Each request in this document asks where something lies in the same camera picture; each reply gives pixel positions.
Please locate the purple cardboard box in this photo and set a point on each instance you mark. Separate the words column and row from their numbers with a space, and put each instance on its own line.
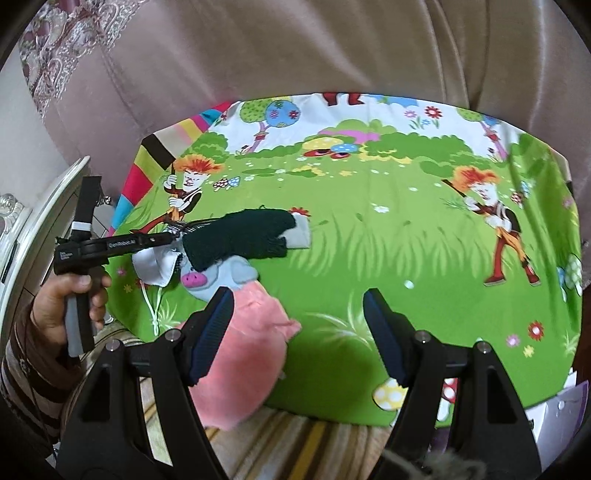
column 558, row 415

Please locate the beige embroidered curtain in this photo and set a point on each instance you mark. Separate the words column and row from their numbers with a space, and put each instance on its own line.
column 277, row 46

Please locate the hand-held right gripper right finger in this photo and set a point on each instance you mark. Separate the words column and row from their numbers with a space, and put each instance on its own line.
column 383, row 332

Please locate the striped bed cover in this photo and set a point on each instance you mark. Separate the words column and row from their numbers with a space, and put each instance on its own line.
column 286, row 443

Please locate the light blue plush toy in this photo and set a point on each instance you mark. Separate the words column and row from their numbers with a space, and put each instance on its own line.
column 221, row 277

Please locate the person's left forearm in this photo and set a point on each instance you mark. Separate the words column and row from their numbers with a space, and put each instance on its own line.
column 23, row 378

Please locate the person's left hand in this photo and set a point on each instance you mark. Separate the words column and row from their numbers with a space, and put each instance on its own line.
column 51, row 300

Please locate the dark green knit mitten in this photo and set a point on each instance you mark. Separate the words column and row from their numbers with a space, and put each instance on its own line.
column 240, row 235

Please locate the grey cloth piece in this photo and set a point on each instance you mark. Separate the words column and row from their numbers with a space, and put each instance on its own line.
column 298, row 233

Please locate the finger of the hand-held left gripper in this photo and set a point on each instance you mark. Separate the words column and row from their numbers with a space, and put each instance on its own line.
column 157, row 240

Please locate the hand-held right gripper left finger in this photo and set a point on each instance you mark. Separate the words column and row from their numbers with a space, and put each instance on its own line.
column 214, row 323

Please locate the white face mask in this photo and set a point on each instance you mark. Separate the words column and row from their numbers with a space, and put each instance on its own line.
column 152, row 270

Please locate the green cartoon printed blanket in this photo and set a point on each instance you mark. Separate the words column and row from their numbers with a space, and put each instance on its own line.
column 369, row 240

